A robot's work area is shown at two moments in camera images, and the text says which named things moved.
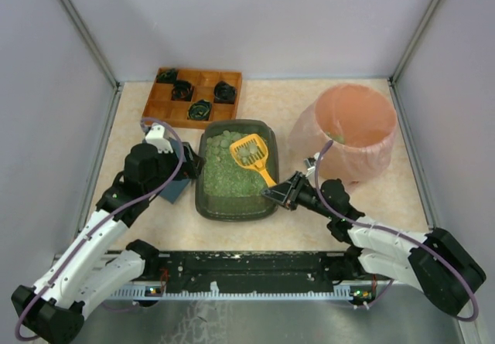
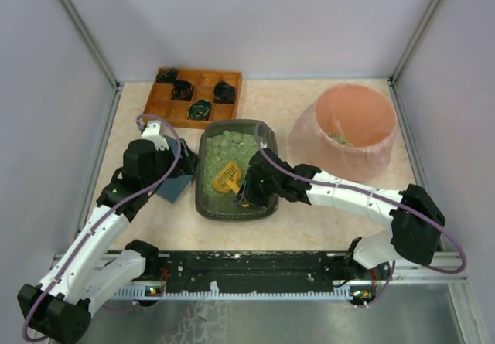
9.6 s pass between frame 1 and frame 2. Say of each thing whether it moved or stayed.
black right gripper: moved
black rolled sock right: stayed
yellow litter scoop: moved
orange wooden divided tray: stayed
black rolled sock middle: stayed
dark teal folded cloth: stayed
